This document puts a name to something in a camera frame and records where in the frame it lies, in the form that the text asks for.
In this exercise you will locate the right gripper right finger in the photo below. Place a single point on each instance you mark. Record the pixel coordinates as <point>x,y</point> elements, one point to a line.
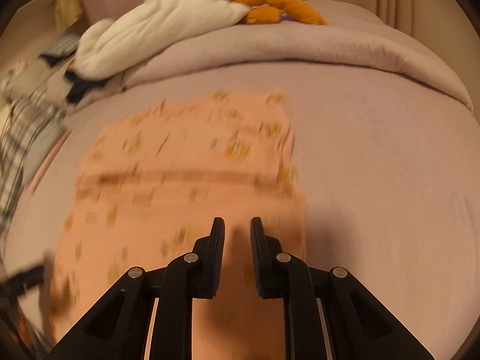
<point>327,314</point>

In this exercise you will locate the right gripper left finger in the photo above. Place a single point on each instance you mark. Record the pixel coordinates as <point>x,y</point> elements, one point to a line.
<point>148,314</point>

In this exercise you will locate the peach cartoon print garment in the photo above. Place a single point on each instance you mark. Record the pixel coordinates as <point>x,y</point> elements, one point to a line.
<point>153,183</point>

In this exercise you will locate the plaid grey pillow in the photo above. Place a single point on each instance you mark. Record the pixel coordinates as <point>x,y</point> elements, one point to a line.
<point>27,119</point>

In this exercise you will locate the black garment on bed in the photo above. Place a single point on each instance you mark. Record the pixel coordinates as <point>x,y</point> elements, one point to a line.
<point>81,87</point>

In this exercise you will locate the white plush goose body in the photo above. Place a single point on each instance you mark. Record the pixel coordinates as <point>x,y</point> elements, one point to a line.
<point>111,46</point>

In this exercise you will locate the lilac folded duvet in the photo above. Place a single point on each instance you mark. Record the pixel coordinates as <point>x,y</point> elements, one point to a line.
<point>353,37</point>

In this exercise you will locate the straw broom bundle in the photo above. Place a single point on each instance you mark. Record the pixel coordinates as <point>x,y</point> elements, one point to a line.
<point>67,13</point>

